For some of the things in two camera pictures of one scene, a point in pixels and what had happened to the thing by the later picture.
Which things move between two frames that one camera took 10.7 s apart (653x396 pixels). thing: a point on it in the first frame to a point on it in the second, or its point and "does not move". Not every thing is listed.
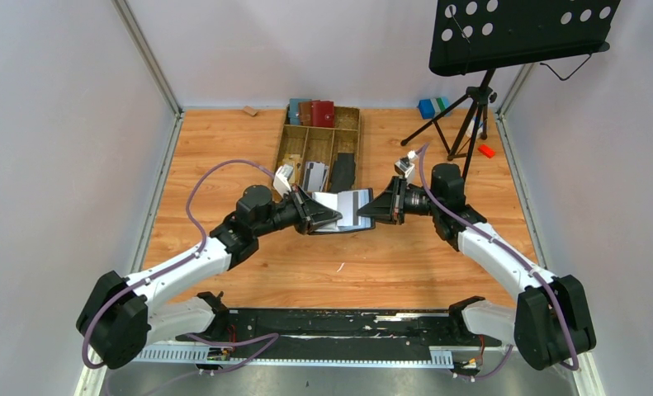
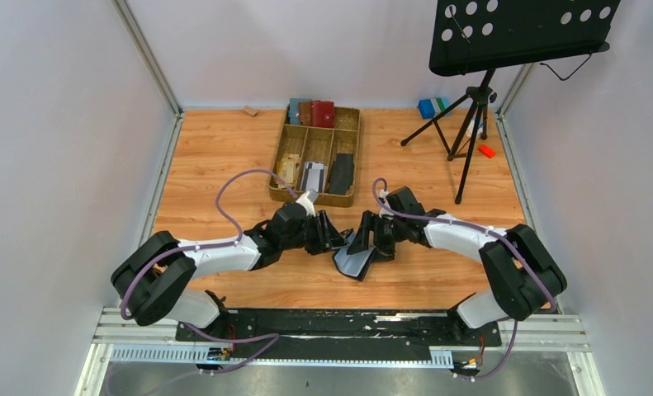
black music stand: [478, 35] does not move
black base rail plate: [259, 332] does not move
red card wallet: [323, 114] does not move
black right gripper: [399, 200] to [374, 235]
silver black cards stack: [315, 173] does not move
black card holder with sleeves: [347, 204] to [353, 266]
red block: [486, 151] does not move
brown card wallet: [305, 113] does not move
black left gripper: [302, 213] to [320, 233]
